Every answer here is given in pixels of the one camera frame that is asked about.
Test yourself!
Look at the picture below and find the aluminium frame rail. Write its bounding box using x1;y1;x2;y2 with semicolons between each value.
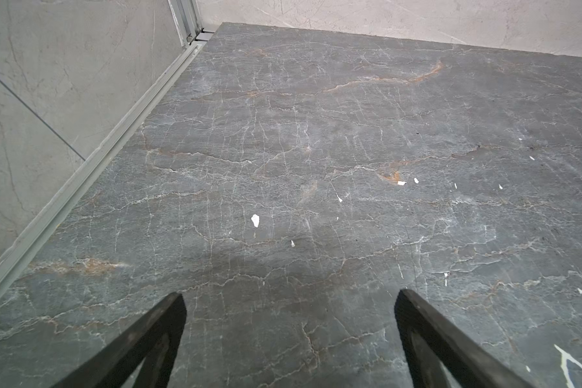
0;1;205;298

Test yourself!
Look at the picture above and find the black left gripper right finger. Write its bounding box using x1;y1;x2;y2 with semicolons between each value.
394;289;531;387

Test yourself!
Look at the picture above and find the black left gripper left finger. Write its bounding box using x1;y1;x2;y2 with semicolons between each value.
54;293;187;387

